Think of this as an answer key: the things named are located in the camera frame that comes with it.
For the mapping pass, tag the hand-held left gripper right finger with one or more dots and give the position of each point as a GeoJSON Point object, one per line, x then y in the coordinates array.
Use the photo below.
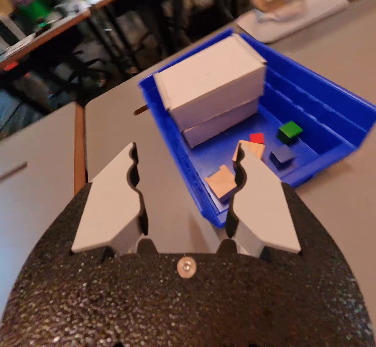
{"type": "Point", "coordinates": [264, 206]}

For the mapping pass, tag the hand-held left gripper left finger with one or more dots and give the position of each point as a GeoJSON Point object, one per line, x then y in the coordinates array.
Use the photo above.
{"type": "Point", "coordinates": [108, 206]}

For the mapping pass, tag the blue plastic bin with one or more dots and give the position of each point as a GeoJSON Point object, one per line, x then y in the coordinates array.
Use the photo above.
{"type": "Point", "coordinates": [323, 112]}

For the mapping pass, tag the white cardboard box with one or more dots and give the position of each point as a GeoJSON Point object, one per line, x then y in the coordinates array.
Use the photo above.
{"type": "Point", "coordinates": [217, 126]}
{"type": "Point", "coordinates": [205, 71]}

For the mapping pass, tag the natural wooden block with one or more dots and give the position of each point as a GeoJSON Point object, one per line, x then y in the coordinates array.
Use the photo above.
{"type": "Point", "coordinates": [219, 181]}
{"type": "Point", "coordinates": [255, 148]}

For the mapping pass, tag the blue wooden block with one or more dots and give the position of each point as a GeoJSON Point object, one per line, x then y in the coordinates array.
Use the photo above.
{"type": "Point", "coordinates": [282, 156]}

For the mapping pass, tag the red wooden block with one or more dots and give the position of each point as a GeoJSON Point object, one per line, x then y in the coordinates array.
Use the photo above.
{"type": "Point", "coordinates": [257, 138]}

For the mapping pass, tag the green wooden block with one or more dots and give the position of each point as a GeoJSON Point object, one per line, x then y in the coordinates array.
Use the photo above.
{"type": "Point", "coordinates": [290, 131]}

